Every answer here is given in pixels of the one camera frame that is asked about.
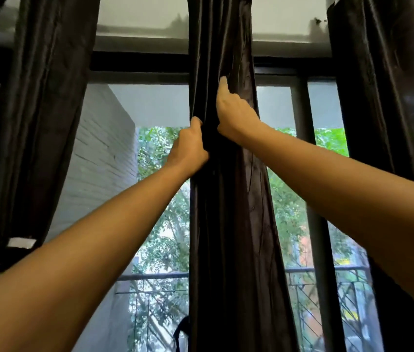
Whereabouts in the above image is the metal balcony railing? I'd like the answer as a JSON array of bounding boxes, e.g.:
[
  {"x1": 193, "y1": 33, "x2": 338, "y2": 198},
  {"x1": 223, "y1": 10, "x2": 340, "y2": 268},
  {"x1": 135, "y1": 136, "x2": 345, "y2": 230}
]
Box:
[{"x1": 115, "y1": 265, "x2": 372, "y2": 352}]

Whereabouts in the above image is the person's right forearm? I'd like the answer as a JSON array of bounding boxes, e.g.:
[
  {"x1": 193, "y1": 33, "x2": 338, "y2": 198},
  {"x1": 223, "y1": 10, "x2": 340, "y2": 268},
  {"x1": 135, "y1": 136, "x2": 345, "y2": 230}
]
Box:
[{"x1": 241, "y1": 122, "x2": 414, "y2": 325}]

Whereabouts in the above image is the person's left forearm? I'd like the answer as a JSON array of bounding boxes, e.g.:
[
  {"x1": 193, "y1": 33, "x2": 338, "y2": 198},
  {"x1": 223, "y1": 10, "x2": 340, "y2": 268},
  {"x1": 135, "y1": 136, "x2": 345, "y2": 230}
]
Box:
[{"x1": 0, "y1": 163, "x2": 193, "y2": 352}]

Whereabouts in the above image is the person's right hand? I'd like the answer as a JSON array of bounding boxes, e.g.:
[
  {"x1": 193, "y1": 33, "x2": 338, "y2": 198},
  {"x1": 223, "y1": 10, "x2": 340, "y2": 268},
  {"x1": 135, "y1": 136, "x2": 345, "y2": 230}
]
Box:
[{"x1": 216, "y1": 76, "x2": 265, "y2": 147}]

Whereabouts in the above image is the person's left hand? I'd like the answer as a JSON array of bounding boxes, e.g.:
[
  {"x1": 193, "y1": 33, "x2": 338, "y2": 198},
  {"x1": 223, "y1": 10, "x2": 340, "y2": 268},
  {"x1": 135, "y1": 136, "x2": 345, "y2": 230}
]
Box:
[{"x1": 165, "y1": 116, "x2": 210, "y2": 179}]

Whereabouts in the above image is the dark brown satin curtain panel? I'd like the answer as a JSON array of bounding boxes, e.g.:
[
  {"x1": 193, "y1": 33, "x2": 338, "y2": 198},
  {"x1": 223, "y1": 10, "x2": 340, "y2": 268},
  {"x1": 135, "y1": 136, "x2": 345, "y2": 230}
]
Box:
[
  {"x1": 0, "y1": 0, "x2": 101, "y2": 294},
  {"x1": 186, "y1": 0, "x2": 300, "y2": 352},
  {"x1": 326, "y1": 0, "x2": 414, "y2": 352}
]

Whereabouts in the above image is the small black object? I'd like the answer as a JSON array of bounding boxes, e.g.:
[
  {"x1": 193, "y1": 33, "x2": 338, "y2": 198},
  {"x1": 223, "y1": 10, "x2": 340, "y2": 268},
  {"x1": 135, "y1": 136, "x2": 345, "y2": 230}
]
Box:
[{"x1": 172, "y1": 315, "x2": 190, "y2": 352}]

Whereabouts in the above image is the dark metal window frame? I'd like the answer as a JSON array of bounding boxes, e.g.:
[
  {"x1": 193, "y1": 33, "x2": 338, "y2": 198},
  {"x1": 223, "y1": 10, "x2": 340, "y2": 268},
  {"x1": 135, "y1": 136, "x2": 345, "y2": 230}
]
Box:
[{"x1": 0, "y1": 47, "x2": 347, "y2": 352}]

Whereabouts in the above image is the green leafy tree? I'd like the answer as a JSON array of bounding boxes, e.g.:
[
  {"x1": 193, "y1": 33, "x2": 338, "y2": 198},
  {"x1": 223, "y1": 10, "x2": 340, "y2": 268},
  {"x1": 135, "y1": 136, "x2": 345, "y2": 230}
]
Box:
[{"x1": 128, "y1": 126, "x2": 361, "y2": 352}]

